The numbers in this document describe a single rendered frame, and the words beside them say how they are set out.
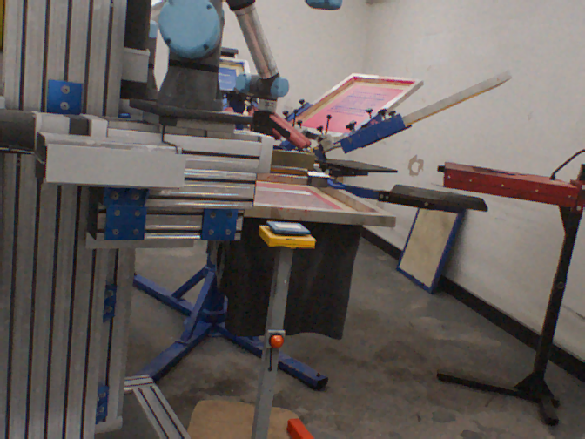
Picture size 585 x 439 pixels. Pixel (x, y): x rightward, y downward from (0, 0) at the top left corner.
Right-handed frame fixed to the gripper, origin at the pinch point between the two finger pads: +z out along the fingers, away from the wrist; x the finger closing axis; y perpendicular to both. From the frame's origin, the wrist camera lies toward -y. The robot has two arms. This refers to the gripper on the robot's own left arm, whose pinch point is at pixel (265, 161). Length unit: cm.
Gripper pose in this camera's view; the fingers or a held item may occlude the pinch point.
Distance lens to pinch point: 241.6
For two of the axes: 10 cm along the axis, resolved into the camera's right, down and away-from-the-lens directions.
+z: -1.3, 9.7, 2.0
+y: -9.5, -0.7, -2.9
